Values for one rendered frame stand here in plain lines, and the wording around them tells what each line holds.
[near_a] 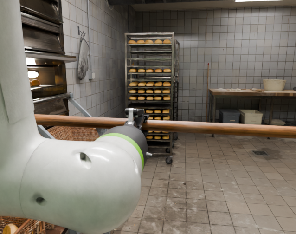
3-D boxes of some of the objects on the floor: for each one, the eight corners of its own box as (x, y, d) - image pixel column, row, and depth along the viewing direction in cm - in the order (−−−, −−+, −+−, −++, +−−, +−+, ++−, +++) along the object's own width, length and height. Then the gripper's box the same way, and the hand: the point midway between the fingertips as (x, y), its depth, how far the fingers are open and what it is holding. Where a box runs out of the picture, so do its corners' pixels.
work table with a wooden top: (210, 137, 477) (212, 91, 460) (206, 127, 555) (208, 88, 537) (332, 141, 446) (339, 93, 428) (310, 131, 523) (315, 89, 506)
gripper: (102, 106, 43) (130, 93, 66) (106, 188, 46) (131, 149, 69) (144, 106, 42) (157, 94, 65) (144, 191, 45) (157, 150, 68)
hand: (142, 125), depth 64 cm, fingers closed on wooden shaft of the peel, 3 cm apart
